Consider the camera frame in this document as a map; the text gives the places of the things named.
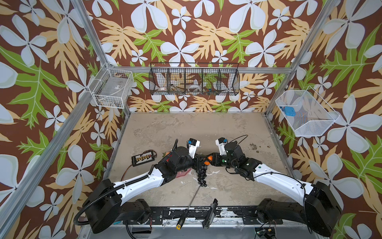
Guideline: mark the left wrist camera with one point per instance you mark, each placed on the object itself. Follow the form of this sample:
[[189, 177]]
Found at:
[[192, 146]]

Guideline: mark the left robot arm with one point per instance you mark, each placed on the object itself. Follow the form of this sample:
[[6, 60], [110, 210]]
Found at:
[[106, 205]]

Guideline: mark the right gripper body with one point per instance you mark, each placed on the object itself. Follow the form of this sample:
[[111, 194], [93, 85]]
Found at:
[[224, 161]]

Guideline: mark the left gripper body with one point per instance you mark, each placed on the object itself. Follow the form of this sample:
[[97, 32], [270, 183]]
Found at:
[[188, 163]]

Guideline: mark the blue object in basket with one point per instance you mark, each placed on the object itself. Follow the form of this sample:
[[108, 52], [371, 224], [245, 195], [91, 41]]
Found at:
[[289, 111]]

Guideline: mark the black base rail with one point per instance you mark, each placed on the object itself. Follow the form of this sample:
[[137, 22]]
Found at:
[[246, 215]]

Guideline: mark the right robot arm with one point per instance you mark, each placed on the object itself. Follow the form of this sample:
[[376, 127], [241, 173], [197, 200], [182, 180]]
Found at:
[[313, 204]]

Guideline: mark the white wire basket left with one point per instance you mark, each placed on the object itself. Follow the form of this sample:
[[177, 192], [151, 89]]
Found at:
[[110, 87]]

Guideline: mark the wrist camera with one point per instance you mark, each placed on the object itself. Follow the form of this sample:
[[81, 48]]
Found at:
[[221, 142], [192, 146]]

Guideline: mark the white wire basket right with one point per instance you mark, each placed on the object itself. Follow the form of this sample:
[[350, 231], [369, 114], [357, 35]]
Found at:
[[314, 115]]

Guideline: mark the black grape bunch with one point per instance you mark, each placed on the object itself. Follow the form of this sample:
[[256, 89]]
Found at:
[[202, 174]]

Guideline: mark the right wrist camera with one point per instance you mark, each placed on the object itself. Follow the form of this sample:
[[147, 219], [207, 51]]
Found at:
[[221, 142]]

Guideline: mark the black wire basket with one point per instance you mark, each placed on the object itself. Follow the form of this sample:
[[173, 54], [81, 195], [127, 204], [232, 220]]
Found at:
[[183, 78]]

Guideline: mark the pink polka dot plate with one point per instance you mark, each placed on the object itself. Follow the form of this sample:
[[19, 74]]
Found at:
[[183, 173]]

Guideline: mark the white wire basket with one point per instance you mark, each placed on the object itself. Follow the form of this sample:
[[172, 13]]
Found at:
[[314, 115], [110, 87]]

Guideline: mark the black rod yellow tip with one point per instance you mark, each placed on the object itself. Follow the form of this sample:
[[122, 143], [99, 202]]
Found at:
[[183, 217]]

